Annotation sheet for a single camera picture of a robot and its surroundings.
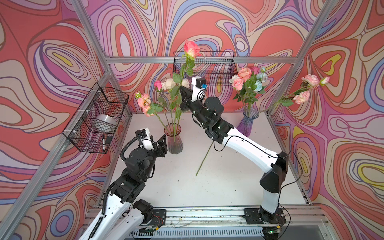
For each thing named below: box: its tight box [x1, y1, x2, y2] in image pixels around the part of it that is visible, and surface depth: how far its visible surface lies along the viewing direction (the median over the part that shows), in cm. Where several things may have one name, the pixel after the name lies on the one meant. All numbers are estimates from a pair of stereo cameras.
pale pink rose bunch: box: [267, 73, 330, 113], surface depth 69 cm
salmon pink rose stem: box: [238, 67, 252, 115], surface depth 78 cm
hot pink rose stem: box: [251, 66, 260, 76], surface depth 87 cm
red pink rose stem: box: [169, 40, 202, 142], surface depth 61 cm
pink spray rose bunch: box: [134, 92, 167, 128], surface depth 74 cm
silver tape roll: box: [95, 114, 118, 126], surface depth 75 cm
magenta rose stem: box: [149, 80, 169, 136], surface depth 77 cm
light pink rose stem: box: [231, 78, 247, 115], surface depth 77 cm
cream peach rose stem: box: [161, 78, 177, 141], surface depth 75 cm
